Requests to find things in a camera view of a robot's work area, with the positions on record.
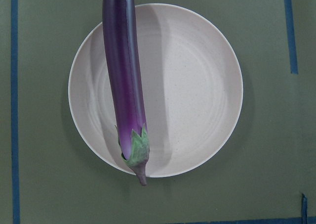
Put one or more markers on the pink plate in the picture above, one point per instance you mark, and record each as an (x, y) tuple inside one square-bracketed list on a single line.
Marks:
[(192, 88)]

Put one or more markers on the purple eggplant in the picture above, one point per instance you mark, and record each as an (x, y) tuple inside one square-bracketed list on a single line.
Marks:
[(121, 48)]

